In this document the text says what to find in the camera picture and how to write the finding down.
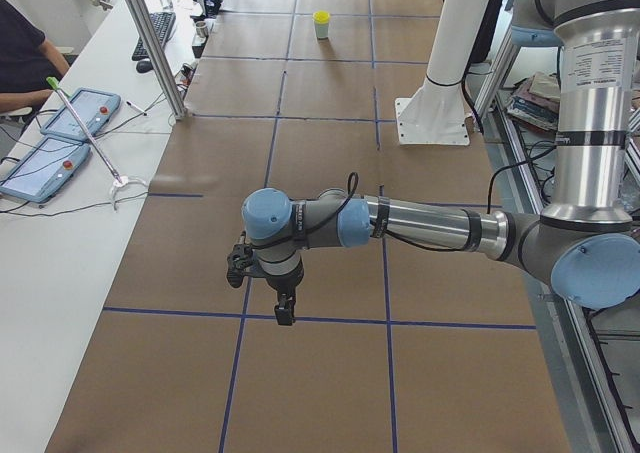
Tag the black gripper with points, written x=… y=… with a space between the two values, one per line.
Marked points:
x=284 y=284

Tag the yellow paper cup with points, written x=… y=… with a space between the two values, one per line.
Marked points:
x=321 y=17

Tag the green paper cup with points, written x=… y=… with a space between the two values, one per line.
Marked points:
x=321 y=30

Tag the steel cylinder cup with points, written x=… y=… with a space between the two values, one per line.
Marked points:
x=201 y=28

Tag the stack of books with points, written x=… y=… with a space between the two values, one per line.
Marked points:
x=536 y=101

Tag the reacher grabber stick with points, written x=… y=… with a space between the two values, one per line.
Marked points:
x=120 y=181

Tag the black marker pen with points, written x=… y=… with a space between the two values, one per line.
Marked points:
x=136 y=108

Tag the teach pendant tablet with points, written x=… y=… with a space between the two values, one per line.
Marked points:
x=95 y=109
x=41 y=173

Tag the black computer mouse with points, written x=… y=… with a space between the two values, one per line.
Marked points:
x=144 y=65

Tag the seated person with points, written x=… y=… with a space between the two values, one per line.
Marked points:
x=27 y=59

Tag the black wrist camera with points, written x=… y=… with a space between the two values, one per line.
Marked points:
x=242 y=263

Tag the white camera pedestal column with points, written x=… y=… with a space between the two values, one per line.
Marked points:
x=458 y=27

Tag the white pedestal base plate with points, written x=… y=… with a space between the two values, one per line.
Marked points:
x=434 y=115

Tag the aluminium frame post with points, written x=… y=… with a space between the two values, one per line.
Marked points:
x=164 y=75

